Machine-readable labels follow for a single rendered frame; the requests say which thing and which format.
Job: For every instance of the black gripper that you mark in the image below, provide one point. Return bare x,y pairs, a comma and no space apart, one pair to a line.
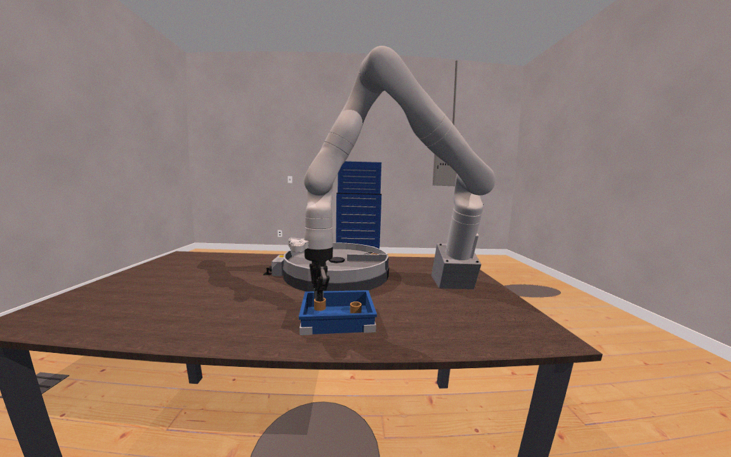
320,256

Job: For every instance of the blue crate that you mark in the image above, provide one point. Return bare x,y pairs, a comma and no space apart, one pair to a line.
336,318

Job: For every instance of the grey round turntable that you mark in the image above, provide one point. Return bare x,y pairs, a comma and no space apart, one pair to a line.
349,269

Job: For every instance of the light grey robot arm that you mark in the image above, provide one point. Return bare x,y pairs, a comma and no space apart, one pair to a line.
383,70

